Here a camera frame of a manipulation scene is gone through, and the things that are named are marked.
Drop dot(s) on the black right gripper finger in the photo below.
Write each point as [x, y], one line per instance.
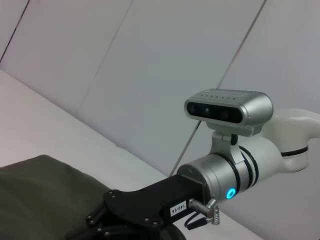
[96, 213]
[85, 233]

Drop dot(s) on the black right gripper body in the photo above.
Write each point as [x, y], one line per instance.
[155, 200]

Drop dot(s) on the dark green t-shirt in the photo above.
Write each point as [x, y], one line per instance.
[50, 200]

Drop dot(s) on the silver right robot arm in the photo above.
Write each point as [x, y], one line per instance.
[250, 162]

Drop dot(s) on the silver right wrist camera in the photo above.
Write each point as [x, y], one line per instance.
[230, 110]

